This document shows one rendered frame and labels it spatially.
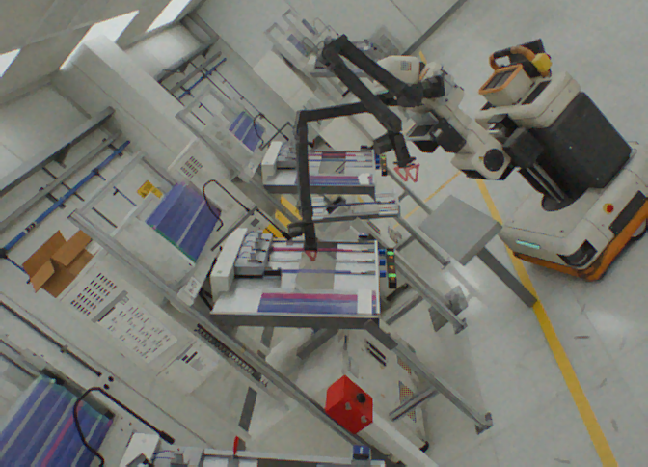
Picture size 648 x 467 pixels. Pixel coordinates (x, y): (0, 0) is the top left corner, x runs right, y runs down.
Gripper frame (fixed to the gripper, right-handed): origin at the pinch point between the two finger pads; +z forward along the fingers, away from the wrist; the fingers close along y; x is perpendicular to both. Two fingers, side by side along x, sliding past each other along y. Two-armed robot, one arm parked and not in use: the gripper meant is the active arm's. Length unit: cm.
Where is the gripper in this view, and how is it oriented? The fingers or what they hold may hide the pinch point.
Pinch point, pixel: (312, 259)
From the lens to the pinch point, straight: 293.4
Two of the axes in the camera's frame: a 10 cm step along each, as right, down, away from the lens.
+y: -0.5, 4.4, -9.0
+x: 9.9, -0.8, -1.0
